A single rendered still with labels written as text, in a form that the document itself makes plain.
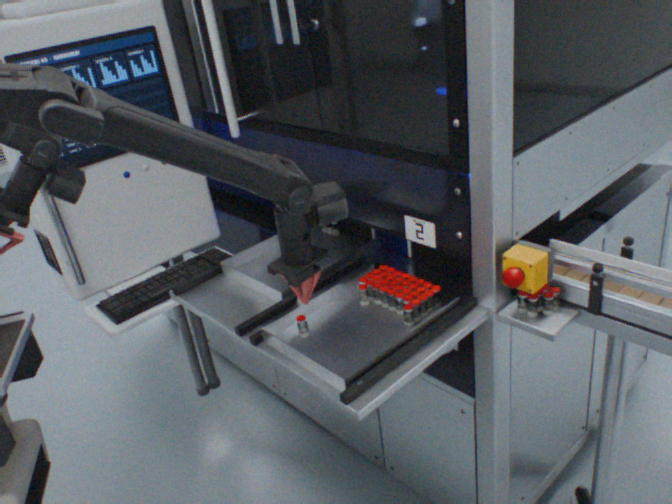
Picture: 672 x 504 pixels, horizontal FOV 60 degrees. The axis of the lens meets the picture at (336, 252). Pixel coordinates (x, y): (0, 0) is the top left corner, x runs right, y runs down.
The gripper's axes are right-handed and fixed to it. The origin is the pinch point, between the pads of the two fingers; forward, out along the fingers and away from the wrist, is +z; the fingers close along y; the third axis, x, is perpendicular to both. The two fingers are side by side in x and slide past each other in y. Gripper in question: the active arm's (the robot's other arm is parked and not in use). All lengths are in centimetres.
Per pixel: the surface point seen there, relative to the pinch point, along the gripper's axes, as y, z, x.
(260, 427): 34, 106, 72
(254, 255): 25, 16, 44
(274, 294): 12.3, 14.0, 22.9
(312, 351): 1.9, 14.8, 1.9
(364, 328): 13.6, 14.7, -2.8
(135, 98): 25, -24, 81
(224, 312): 2.8, 16.3, 30.7
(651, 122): 105, -6, -33
